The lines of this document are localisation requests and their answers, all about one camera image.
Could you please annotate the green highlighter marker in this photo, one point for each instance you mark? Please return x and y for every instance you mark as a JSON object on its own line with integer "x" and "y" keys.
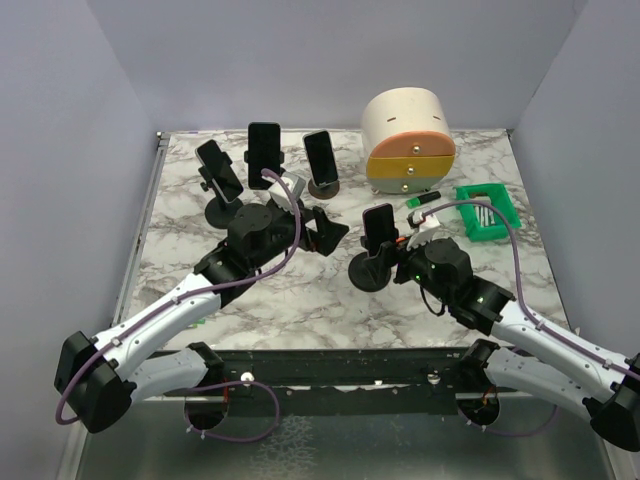
{"x": 423, "y": 199}

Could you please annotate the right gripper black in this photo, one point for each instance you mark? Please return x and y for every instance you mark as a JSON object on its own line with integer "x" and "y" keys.
{"x": 389, "y": 254}

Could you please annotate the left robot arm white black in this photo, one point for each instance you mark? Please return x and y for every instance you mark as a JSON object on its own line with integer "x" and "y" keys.
{"x": 100, "y": 377}

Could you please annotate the black phone stand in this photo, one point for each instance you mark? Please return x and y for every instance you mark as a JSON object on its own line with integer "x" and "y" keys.
{"x": 372, "y": 272}
{"x": 221, "y": 210}
{"x": 282, "y": 160}

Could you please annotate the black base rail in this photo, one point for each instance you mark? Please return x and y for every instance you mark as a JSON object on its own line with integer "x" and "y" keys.
{"x": 345, "y": 382}

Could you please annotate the green plastic bin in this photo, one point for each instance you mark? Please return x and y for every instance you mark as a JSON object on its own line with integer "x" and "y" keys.
{"x": 482, "y": 223}

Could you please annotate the black smartphone far left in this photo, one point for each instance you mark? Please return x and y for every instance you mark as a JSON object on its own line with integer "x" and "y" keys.
{"x": 217, "y": 173}

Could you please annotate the cream drawer cabinet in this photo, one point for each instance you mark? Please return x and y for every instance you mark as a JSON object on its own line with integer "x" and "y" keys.
{"x": 407, "y": 143}

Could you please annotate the tall black smartphone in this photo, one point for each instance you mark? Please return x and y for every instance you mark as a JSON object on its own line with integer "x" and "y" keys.
{"x": 264, "y": 136}

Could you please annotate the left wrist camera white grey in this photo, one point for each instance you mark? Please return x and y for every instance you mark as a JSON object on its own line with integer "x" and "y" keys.
{"x": 291, "y": 185}

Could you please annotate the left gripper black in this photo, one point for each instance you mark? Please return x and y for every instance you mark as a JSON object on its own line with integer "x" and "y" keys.
{"x": 328, "y": 233}

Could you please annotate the purple smartphone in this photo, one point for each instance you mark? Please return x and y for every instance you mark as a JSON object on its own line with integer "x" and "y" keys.
{"x": 379, "y": 226}

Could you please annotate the black smartphone on wooden stand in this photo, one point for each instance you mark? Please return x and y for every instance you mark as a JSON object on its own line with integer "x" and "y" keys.
{"x": 320, "y": 155}

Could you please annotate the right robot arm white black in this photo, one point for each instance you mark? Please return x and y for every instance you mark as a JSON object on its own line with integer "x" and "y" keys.
{"x": 599, "y": 385}

